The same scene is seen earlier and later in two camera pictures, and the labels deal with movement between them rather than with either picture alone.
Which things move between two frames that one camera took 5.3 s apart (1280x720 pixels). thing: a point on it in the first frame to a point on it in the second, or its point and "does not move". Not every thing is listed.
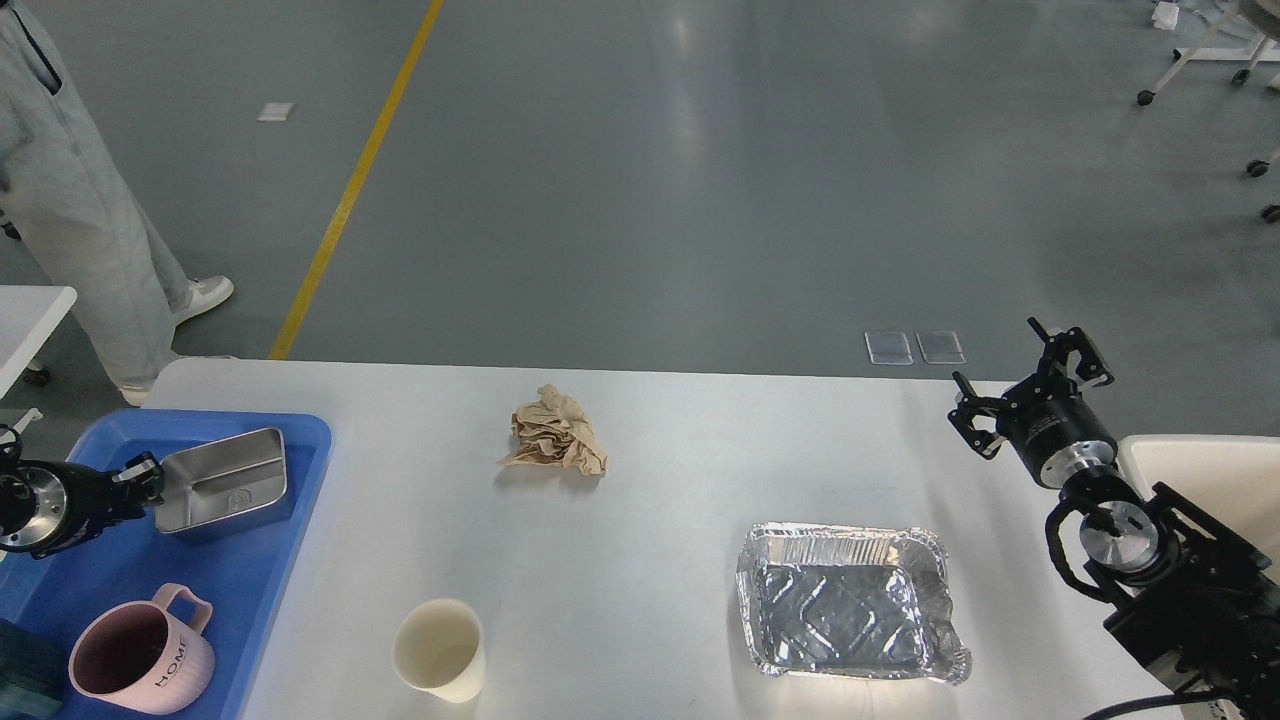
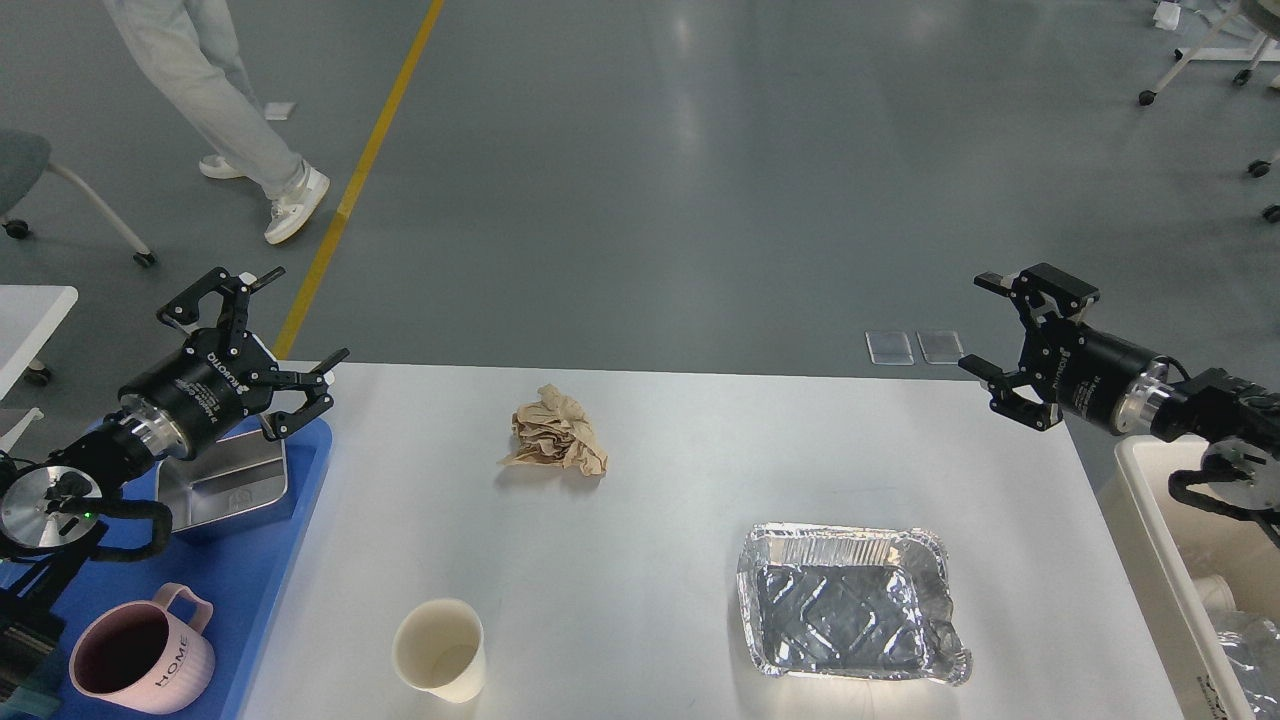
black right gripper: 1052,437 to 1100,379
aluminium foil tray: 848,601 does not move
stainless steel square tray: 223,479 does not move
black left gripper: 74,503 to 214,381
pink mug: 137,656 does not move
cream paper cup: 438,646 does not move
